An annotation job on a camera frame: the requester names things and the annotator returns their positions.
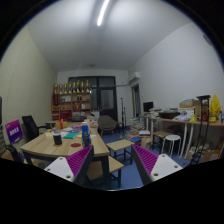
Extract grey armchair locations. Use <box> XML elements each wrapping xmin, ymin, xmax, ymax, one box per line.
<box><xmin>97</xmin><ymin>115</ymin><xmax>118</xmax><ymax>137</ymax></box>

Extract long wooden side desk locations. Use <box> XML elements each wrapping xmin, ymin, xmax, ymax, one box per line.
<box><xmin>143</xmin><ymin>114</ymin><xmax>224</xmax><ymax>159</ymax></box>

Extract black cup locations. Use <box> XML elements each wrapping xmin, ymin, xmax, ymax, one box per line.
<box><xmin>52</xmin><ymin>133</ymin><xmax>63</xmax><ymax>146</ymax></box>

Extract white pot pink flowers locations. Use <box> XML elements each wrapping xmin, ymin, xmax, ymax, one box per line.
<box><xmin>89</xmin><ymin>119</ymin><xmax>100</xmax><ymax>135</ymax></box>

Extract black office chair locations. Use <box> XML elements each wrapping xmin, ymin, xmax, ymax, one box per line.
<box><xmin>21</xmin><ymin>115</ymin><xmax>48</xmax><ymax>143</ymax></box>

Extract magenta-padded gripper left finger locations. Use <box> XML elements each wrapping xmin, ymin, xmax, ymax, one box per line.
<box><xmin>44</xmin><ymin>145</ymin><xmax>95</xmax><ymax>188</ymax></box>

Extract yellow bag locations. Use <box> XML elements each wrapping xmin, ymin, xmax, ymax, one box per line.
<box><xmin>209</xmin><ymin>94</ymin><xmax>222</xmax><ymax>118</ymax></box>

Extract low square wooden table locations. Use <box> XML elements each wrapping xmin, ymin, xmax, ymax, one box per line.
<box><xmin>105</xmin><ymin>138</ymin><xmax>135</xmax><ymax>161</ymax></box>

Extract wooden shelf unit with trophies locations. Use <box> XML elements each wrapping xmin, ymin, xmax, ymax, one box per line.
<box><xmin>50</xmin><ymin>79</ymin><xmax>92</xmax><ymax>122</ymax></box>

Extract teal book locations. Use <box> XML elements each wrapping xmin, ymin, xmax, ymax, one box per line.
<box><xmin>63</xmin><ymin>132</ymin><xmax>79</xmax><ymax>140</ymax></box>

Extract wooden bench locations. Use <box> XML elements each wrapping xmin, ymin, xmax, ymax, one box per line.
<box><xmin>87</xmin><ymin>155</ymin><xmax>125</xmax><ymax>188</ymax></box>

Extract black computer monitor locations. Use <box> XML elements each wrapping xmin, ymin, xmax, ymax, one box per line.
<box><xmin>142</xmin><ymin>101</ymin><xmax>154</xmax><ymax>113</ymax></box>

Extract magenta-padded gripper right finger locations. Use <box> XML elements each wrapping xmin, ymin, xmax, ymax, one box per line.
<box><xmin>130</xmin><ymin>144</ymin><xmax>184</xmax><ymax>186</ymax></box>

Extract ceiling tube light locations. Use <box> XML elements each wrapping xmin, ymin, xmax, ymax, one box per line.
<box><xmin>96</xmin><ymin>0</ymin><xmax>111</xmax><ymax>28</ymax></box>

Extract black framed glass door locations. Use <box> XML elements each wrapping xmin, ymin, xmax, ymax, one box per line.
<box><xmin>68</xmin><ymin>76</ymin><xmax>118</xmax><ymax>122</ymax></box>

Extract book stacks on floor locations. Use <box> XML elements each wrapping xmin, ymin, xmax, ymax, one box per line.
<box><xmin>124</xmin><ymin>117</ymin><xmax>148</xmax><ymax>143</ymax></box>

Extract wooden stool dark legs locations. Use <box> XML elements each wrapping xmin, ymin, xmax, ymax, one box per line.
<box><xmin>152</xmin><ymin>130</ymin><xmax>173</xmax><ymax>151</ymax></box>

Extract white round stool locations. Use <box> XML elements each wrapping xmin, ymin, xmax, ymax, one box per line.
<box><xmin>164</xmin><ymin>134</ymin><xmax>182</xmax><ymax>158</ymax></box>

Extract purple sign board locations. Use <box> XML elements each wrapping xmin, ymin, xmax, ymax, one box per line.
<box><xmin>4</xmin><ymin>119</ymin><xmax>24</xmax><ymax>145</ymax></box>

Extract tall black metal stand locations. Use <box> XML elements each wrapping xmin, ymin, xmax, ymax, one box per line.
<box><xmin>191</xmin><ymin>94</ymin><xmax>212</xmax><ymax>164</ymax></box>

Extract yellow gift box red ribbon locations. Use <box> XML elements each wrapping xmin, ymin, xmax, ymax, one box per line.
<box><xmin>54</xmin><ymin>118</ymin><xmax>69</xmax><ymax>130</ymax></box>

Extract white air conditioner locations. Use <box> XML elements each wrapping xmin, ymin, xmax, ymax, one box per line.
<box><xmin>128</xmin><ymin>71</ymin><xmax>142</xmax><ymax>85</ymax></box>

